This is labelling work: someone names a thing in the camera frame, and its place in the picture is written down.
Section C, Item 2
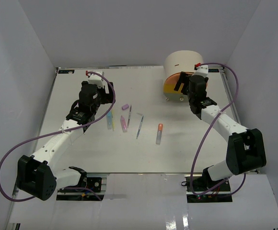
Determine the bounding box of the orange top drawer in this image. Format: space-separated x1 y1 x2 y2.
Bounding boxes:
163 73 180 89

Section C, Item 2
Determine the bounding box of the yellow drawer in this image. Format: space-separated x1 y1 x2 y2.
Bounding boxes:
163 84 183 93

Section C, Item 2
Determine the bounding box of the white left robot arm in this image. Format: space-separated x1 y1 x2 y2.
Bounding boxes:
16 80 113 201

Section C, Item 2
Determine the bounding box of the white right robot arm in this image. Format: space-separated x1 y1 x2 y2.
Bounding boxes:
174 72 266 193

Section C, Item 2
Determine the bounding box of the thin yellow pen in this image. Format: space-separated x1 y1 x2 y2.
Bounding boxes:
111 109 115 131

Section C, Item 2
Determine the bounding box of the round beige drawer cabinet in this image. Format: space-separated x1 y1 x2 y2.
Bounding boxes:
163 50 203 78

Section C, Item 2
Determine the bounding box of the blue highlighter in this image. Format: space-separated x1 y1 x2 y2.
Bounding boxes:
106 111 113 130

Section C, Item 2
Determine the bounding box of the grey bottom drawer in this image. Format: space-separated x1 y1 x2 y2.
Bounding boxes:
164 93 188 103

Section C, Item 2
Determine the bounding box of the purple highlighter cap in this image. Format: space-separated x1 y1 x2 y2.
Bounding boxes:
121 104 129 111

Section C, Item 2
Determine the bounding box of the clear dark blue pen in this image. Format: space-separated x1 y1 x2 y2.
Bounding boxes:
127 105 132 128

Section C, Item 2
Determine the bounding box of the pink highlighter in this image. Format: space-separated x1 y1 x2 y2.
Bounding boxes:
120 116 127 133

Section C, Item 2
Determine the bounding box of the clear light blue pen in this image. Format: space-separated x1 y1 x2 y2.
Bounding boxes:
136 115 144 139

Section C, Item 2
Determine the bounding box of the orange highlighter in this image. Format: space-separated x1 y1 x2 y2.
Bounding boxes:
155 123 163 145

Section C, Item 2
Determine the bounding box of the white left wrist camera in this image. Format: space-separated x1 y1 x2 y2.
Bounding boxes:
86 71 104 88

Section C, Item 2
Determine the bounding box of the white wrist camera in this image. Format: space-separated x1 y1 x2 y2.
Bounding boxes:
193 63 209 78
86 71 104 88

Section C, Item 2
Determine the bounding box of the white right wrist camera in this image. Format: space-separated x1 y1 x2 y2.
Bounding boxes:
193 63 209 78

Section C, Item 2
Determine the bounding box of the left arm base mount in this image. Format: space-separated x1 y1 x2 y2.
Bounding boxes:
56 175 107 201

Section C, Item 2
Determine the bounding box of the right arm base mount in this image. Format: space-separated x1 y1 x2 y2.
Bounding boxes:
181 176 233 204

